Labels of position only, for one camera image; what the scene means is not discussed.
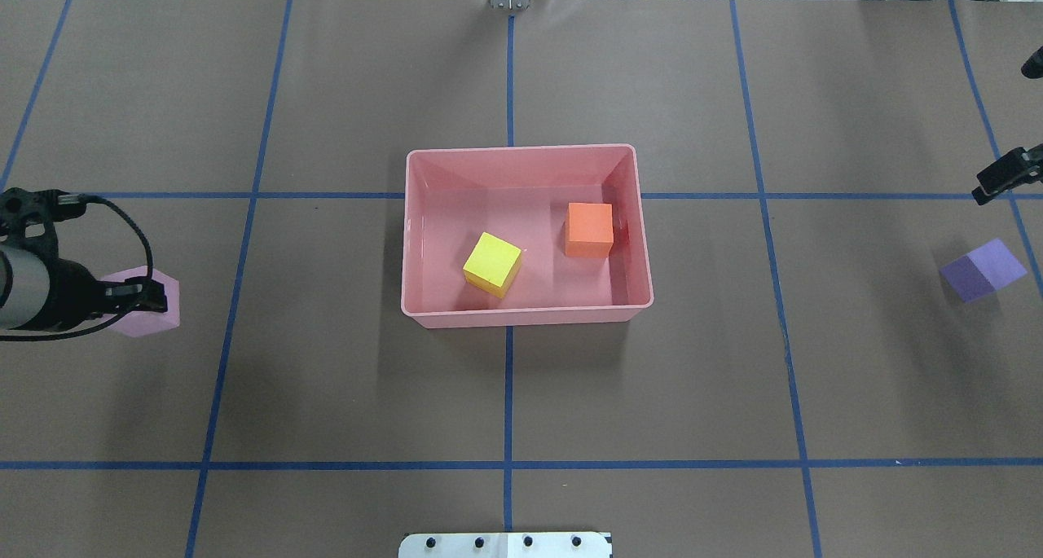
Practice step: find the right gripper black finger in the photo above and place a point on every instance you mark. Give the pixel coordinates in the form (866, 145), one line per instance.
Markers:
(1018, 167)

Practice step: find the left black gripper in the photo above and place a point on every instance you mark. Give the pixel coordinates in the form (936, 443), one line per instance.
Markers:
(68, 293)

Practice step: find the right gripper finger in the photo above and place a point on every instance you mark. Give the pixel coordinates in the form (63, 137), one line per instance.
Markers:
(1033, 67)

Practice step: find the pink foam block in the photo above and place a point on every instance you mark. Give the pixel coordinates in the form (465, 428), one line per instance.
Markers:
(143, 323)

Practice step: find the purple foam block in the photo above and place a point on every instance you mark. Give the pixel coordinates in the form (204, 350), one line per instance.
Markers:
(983, 271)

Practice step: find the yellow foam block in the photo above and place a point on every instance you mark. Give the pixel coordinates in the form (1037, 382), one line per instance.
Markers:
(493, 265)

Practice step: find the orange foam block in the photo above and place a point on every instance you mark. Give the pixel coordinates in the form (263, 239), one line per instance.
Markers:
(589, 230)

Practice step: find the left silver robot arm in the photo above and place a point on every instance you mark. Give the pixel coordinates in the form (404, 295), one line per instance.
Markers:
(25, 292)

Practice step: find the pink plastic bin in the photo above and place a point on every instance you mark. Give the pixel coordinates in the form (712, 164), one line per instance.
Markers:
(521, 194)

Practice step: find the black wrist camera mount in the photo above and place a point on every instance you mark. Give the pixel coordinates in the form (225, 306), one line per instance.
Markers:
(29, 219)

